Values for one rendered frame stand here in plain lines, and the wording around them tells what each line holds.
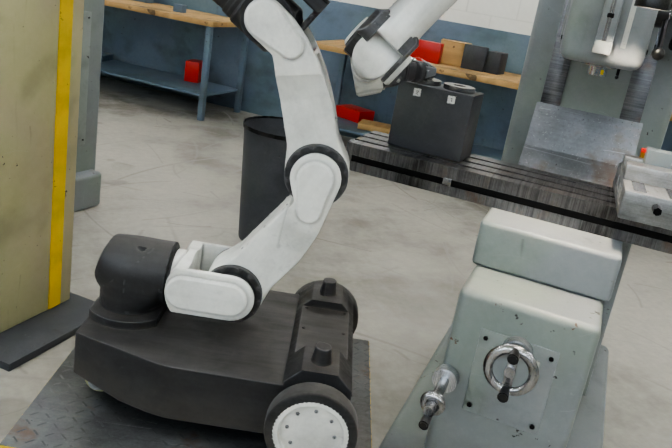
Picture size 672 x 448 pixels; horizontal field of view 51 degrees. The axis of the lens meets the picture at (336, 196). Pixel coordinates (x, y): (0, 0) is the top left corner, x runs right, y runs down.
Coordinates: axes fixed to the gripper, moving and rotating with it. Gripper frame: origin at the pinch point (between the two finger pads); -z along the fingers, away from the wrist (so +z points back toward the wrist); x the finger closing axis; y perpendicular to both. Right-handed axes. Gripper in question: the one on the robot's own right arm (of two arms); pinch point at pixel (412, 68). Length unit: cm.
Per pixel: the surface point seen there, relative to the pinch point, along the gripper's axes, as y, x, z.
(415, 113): 12.8, -0.9, -4.2
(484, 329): 51, -45, 26
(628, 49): -14, -51, -11
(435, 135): 17.6, -7.7, -5.4
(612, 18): -20, -47, -6
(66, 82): 28, 124, 23
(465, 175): 24.7, -21.2, -0.1
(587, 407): 104, -58, -50
